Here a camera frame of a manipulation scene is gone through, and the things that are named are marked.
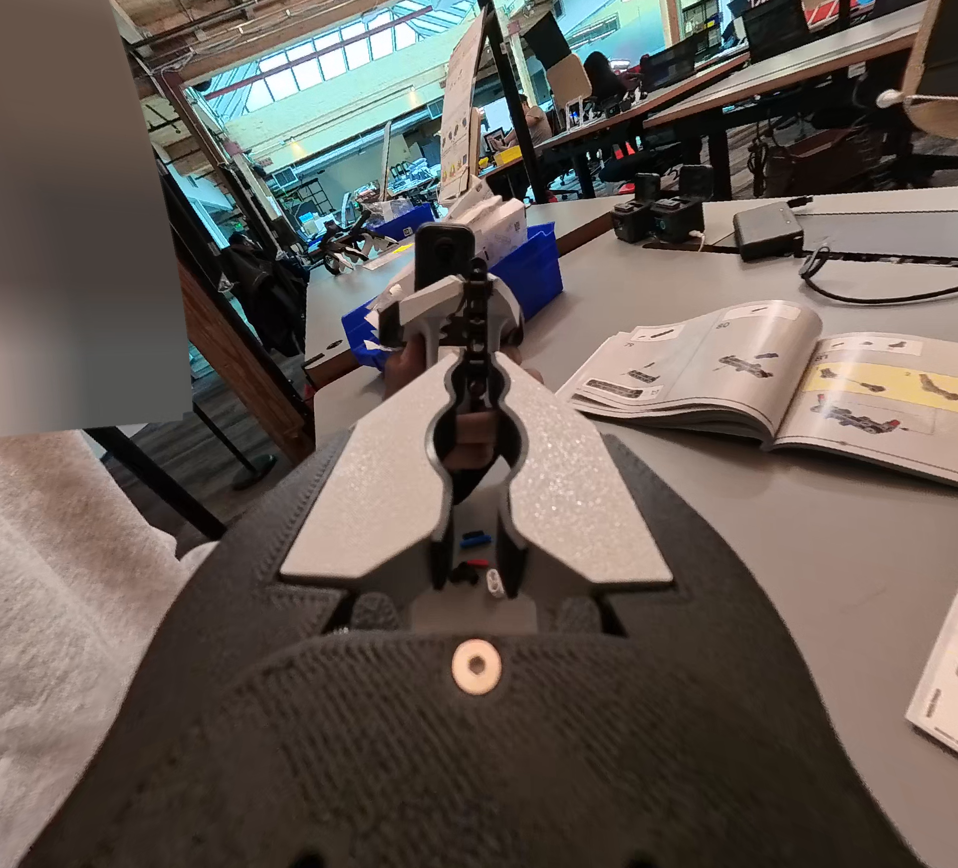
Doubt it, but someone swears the blue plastic bin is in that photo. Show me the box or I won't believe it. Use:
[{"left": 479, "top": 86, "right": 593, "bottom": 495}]
[
  {"left": 342, "top": 224, "right": 562, "bottom": 368},
  {"left": 367, "top": 204, "right": 437, "bottom": 242}
]

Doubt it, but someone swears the black jacket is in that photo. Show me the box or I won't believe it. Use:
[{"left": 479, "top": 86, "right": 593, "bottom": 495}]
[{"left": 223, "top": 232, "right": 309, "bottom": 360}]

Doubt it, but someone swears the zebra striped sticker sheet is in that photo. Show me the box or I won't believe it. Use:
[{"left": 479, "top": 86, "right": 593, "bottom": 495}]
[{"left": 906, "top": 595, "right": 958, "bottom": 760}]

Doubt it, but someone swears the black charging dock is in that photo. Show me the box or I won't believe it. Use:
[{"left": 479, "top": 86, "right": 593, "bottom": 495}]
[{"left": 612, "top": 165, "right": 706, "bottom": 244}]

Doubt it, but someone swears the clipped printed sheet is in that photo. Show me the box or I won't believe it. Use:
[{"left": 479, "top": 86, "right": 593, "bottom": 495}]
[{"left": 438, "top": 7, "right": 489, "bottom": 205}]

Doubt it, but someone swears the lego instruction booklet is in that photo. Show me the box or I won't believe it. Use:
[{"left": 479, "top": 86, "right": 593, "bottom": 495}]
[{"left": 557, "top": 301, "right": 958, "bottom": 487}]

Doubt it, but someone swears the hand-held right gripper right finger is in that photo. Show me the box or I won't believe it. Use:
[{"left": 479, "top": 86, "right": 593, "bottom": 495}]
[{"left": 490, "top": 352, "right": 675, "bottom": 600}]

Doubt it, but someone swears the long wooden desk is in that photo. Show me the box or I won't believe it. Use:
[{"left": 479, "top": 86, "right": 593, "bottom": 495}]
[
  {"left": 644, "top": 0, "right": 929, "bottom": 136},
  {"left": 535, "top": 52, "right": 749, "bottom": 162}
]

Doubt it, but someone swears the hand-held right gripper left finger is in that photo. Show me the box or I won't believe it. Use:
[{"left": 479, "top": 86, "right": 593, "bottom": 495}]
[{"left": 279, "top": 350, "right": 464, "bottom": 592}]

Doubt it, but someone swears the grey zip hoodie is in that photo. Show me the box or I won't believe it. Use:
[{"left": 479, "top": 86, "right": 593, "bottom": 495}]
[{"left": 0, "top": 430, "right": 220, "bottom": 868}]

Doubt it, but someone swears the black office chair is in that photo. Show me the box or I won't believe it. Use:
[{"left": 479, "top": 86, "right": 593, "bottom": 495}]
[{"left": 741, "top": 0, "right": 813, "bottom": 64}]

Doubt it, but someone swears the black white clamp tool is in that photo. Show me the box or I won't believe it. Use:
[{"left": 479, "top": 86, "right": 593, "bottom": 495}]
[{"left": 320, "top": 210, "right": 399, "bottom": 278}]

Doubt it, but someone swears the black lego beam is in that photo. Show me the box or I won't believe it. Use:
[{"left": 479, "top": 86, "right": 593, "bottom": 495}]
[{"left": 449, "top": 262, "right": 496, "bottom": 414}]

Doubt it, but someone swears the pile of mixed lego pieces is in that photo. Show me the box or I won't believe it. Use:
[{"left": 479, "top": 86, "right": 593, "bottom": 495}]
[{"left": 449, "top": 530, "right": 504, "bottom": 596}]

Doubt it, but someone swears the black power adapter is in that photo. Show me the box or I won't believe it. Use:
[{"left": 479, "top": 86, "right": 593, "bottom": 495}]
[{"left": 733, "top": 204, "right": 805, "bottom": 261}]

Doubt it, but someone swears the black cable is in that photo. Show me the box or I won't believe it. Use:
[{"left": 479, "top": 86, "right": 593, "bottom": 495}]
[{"left": 799, "top": 243, "right": 958, "bottom": 304}]

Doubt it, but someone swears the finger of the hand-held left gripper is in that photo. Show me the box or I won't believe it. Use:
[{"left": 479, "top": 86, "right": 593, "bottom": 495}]
[
  {"left": 486, "top": 277, "right": 526, "bottom": 345},
  {"left": 378, "top": 275, "right": 461, "bottom": 364}
]

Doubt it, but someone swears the person's left hand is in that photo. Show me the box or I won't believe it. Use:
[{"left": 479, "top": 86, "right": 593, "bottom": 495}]
[{"left": 383, "top": 343, "right": 543, "bottom": 472}]

